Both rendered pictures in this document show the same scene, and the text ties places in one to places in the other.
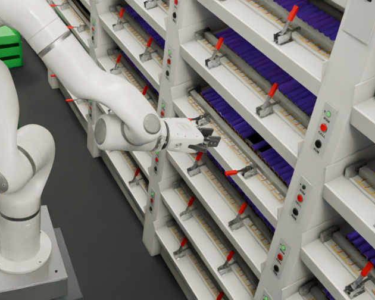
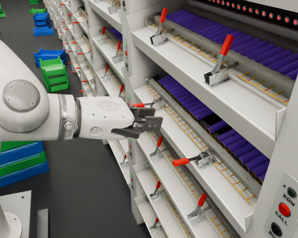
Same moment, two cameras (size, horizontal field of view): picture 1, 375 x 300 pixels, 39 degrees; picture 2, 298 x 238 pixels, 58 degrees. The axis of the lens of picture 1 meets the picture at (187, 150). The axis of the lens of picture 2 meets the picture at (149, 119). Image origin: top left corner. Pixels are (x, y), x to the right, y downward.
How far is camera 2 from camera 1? 0.87 m
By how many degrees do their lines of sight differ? 10
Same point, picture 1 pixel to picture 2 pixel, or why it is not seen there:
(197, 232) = (165, 214)
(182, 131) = (102, 110)
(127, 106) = not seen: outside the picture
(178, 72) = (134, 61)
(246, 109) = (193, 79)
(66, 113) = not seen: hidden behind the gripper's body
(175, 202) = (148, 182)
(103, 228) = (102, 199)
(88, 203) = (94, 180)
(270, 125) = (225, 95)
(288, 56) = not seen: outside the picture
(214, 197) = (175, 183)
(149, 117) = (15, 85)
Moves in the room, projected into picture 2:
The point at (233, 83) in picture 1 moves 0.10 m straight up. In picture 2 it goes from (179, 55) to (182, 9)
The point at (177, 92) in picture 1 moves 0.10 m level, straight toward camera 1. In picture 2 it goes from (136, 82) to (130, 95)
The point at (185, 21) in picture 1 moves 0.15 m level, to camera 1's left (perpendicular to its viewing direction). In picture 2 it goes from (133, 6) to (85, 4)
